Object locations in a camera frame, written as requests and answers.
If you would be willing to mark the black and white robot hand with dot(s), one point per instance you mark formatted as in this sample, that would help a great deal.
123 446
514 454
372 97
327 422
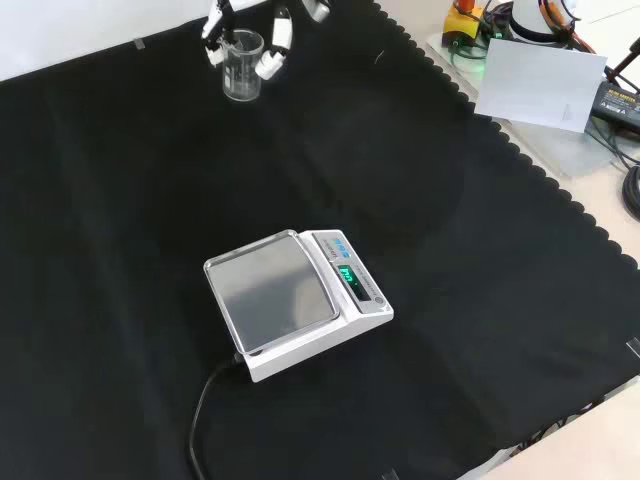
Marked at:
281 30

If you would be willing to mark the clear glass beaker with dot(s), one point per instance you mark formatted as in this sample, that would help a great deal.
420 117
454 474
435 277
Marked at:
243 80

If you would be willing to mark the white electronic balance steel pan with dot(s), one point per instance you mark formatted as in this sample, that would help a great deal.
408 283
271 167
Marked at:
280 290

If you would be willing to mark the clear cloth clip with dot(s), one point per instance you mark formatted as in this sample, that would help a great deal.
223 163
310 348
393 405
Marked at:
139 44
391 475
634 348

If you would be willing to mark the yellow stop button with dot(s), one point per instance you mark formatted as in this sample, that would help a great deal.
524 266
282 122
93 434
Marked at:
462 22

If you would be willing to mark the black scalloped bench cloth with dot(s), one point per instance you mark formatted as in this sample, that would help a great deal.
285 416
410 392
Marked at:
125 225

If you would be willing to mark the pale white board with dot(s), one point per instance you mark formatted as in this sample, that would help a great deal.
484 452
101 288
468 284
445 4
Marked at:
537 85

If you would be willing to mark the black power adapter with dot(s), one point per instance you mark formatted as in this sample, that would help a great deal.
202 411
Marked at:
617 102

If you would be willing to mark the dark tripod leg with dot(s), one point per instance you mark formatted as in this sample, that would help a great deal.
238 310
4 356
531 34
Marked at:
625 62

